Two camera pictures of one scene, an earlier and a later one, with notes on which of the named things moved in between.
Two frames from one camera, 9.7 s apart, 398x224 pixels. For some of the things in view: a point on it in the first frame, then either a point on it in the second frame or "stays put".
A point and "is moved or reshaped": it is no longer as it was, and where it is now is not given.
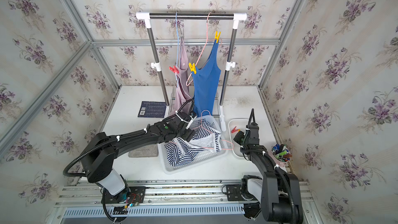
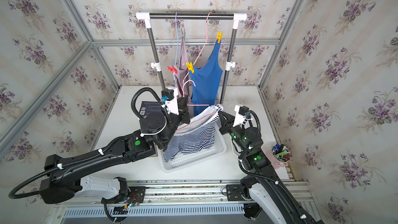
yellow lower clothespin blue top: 192,67 stays put
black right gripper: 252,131 to 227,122
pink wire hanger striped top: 211,130 to 183,95
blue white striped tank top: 205,138 is moved or reshaped
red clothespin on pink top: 174,69 stays put
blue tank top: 205,81 stays put
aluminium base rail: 164,199 stays put
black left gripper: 190,133 to 182,109
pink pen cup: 281,154 stays put
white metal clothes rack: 236,17 stays put
